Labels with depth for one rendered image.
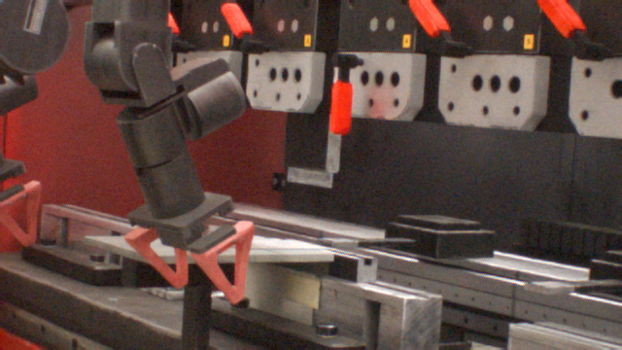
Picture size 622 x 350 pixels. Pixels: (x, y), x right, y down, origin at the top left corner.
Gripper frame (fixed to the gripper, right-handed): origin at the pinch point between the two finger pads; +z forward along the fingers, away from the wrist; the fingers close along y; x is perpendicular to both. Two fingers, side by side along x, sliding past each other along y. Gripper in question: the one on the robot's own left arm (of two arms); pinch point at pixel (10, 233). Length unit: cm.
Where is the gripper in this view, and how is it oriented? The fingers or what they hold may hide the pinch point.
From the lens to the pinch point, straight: 168.5
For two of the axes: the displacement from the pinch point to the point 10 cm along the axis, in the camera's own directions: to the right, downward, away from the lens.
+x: -7.1, 4.4, -5.5
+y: -6.5, -0.8, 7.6
